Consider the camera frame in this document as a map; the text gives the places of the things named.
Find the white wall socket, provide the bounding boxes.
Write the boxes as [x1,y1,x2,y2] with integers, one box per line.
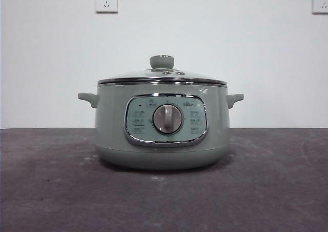
[95,0,119,14]
[312,0,328,14]

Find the glass lid with green knob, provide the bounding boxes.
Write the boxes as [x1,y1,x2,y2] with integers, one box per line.
[97,54,228,86]

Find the green electric cooking pot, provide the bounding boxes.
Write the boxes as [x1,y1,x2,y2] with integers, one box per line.
[77,81,245,171]

